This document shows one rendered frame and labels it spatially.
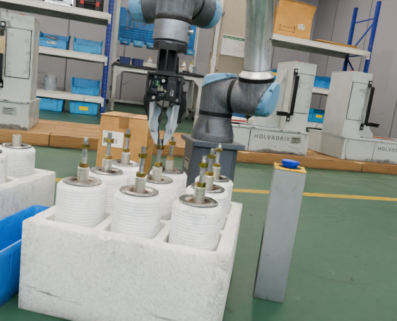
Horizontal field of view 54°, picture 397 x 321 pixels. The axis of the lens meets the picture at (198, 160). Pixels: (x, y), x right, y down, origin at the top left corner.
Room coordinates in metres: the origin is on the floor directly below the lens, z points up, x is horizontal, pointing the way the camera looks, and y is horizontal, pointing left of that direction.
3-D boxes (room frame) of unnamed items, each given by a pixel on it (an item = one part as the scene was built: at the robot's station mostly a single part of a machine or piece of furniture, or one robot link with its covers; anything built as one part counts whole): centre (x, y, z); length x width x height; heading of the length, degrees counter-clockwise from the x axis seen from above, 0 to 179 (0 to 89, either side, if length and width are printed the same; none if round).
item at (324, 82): (6.36, -1.71, 0.90); 0.50 x 0.38 x 0.21; 15
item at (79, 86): (5.34, 1.66, 0.36); 0.50 x 0.38 x 0.21; 17
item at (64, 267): (0.85, 0.09, 0.09); 0.39 x 0.39 x 0.18; 81
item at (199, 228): (0.71, -0.01, 0.16); 0.10 x 0.10 x 0.18
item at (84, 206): (0.75, 0.22, 0.16); 0.10 x 0.10 x 0.18
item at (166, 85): (0.82, 0.09, 0.48); 0.09 x 0.08 x 0.12; 1
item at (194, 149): (1.37, -0.04, 0.15); 0.19 x 0.19 x 0.30; 17
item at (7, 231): (0.80, 0.37, 0.06); 0.30 x 0.11 x 0.12; 172
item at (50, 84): (5.14, 2.06, 0.35); 0.16 x 0.15 x 0.19; 107
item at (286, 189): (0.88, -0.21, 0.16); 0.07 x 0.07 x 0.31; 81
